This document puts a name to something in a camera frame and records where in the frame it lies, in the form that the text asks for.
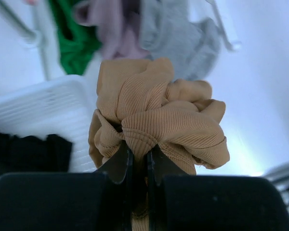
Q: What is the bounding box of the white metal clothes rack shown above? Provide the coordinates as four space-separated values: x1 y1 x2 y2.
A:
0 0 241 78

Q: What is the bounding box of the tan brown tank top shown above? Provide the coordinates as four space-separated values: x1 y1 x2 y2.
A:
88 58 230 231

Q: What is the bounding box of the grey tank top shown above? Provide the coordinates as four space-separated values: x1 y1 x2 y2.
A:
139 0 221 80

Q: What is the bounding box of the mauve pink tank top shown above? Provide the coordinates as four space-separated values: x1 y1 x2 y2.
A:
73 0 149 60

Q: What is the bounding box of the green tank top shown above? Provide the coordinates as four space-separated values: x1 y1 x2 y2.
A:
48 0 102 75

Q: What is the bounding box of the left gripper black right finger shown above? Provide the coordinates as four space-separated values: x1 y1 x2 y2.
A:
146 147 289 231

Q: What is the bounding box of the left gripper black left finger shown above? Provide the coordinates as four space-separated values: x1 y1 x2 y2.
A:
0 142 133 231

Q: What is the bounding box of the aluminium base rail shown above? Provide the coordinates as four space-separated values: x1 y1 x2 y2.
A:
263 163 289 213

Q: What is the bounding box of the black tank top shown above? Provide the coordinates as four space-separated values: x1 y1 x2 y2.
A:
0 133 73 176

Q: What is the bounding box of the white plastic mesh basket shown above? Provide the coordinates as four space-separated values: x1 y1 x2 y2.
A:
0 75 96 172

